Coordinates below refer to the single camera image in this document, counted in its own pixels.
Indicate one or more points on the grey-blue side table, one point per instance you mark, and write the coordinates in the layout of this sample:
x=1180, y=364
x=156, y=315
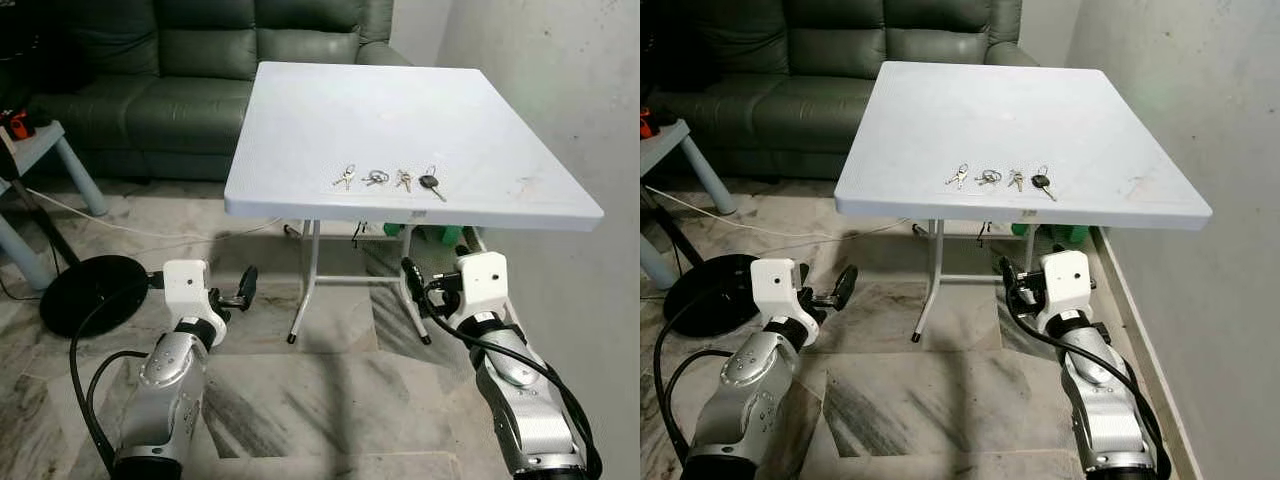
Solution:
x=665, y=145
x=35, y=148

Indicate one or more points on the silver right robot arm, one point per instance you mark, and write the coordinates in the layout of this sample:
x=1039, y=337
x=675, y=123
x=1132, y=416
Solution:
x=1100, y=400
x=520, y=400

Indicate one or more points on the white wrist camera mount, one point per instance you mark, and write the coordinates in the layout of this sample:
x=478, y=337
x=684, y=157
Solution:
x=1065, y=278
x=185, y=285
x=485, y=280
x=772, y=283

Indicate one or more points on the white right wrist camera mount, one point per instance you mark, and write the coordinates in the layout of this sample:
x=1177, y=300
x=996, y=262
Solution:
x=485, y=280
x=1065, y=278

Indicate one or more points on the black round-base stand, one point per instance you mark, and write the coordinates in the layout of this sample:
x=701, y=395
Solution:
x=90, y=295
x=710, y=295

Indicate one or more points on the orange and black tool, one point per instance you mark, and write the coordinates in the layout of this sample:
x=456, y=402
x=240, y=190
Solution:
x=646, y=125
x=18, y=127

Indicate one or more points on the large green bottle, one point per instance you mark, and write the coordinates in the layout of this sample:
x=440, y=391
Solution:
x=1072, y=235
x=445, y=236

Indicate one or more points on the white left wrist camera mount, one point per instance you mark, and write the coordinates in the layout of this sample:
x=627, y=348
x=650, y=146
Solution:
x=185, y=285
x=772, y=283

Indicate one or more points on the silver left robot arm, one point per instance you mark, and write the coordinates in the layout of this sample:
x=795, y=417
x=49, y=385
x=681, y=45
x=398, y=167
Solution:
x=165, y=390
x=745, y=395

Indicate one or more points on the dark green leather sofa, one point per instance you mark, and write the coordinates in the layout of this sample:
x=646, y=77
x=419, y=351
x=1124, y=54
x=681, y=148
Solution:
x=190, y=110
x=810, y=110

